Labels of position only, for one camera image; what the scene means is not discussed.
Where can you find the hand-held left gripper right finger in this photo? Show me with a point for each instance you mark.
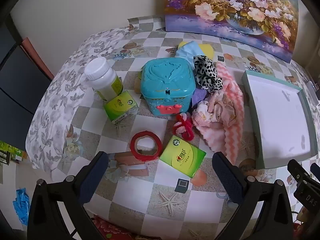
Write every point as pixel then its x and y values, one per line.
pixel 227 175

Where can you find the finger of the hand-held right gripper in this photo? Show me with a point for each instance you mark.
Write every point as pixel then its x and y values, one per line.
pixel 315 170
pixel 297 172

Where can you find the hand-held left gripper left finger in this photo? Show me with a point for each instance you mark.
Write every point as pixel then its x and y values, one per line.
pixel 93 177

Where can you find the red tape roll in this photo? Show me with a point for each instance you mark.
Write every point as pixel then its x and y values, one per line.
pixel 146 156

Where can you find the teal tray with white inside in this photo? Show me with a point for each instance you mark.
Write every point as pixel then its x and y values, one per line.
pixel 277 112

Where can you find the small green tissue packet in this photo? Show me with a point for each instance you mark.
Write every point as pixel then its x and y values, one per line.
pixel 120 107

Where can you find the pink wavy striped towel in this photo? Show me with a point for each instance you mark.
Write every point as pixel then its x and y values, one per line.
pixel 232 97

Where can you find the purple cloth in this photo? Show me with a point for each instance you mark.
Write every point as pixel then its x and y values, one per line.
pixel 198 96

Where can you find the leopard print scrunchie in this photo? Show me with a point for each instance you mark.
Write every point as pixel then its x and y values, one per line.
pixel 207 75

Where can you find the yellow sponge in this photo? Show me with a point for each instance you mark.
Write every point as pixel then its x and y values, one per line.
pixel 207 50

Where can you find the blue face mask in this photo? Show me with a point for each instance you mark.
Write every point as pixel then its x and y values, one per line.
pixel 190 51

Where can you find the red floral fabric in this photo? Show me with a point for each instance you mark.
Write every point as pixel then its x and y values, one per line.
pixel 107 228

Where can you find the blue plastic glove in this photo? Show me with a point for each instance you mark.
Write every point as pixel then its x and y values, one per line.
pixel 21 205

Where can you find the green packaging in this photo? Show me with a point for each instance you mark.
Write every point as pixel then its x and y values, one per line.
pixel 7 147

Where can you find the grey floral tablecloth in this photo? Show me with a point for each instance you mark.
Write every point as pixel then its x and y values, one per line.
pixel 57 92

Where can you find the white plastic bottle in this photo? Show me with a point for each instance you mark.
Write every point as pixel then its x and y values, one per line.
pixel 102 80

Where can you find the teal plastic box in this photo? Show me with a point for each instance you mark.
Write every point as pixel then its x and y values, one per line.
pixel 165 80

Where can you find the dark cabinet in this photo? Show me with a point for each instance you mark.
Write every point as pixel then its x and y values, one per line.
pixel 17 80

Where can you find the flower painting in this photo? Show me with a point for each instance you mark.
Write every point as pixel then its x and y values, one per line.
pixel 225 10

